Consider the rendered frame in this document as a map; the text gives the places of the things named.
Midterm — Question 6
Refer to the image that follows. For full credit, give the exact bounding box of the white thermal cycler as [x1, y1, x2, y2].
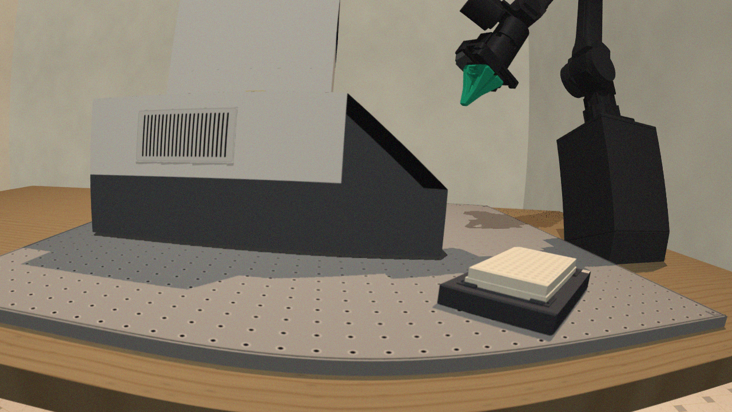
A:
[90, 0, 448, 256]

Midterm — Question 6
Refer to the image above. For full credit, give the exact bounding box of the white well plate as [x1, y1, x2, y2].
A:
[465, 247, 576, 302]

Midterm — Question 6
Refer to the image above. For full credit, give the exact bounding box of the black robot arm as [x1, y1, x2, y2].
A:
[455, 0, 635, 123]

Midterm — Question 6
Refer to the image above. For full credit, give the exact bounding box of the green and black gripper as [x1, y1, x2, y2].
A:
[460, 33, 519, 106]

